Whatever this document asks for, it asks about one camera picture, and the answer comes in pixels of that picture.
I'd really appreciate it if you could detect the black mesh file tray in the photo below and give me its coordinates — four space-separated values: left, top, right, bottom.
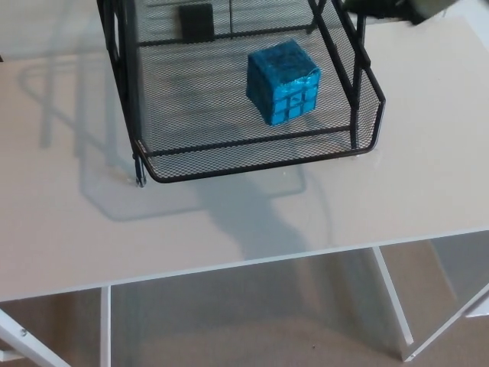
96 0 387 189

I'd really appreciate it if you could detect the dark green object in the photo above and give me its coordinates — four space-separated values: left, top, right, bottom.
341 0 461 26

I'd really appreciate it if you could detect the blue taped cube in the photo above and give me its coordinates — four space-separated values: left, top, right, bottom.
246 37 321 126

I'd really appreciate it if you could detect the white desk frame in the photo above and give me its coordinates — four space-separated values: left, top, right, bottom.
0 229 489 367

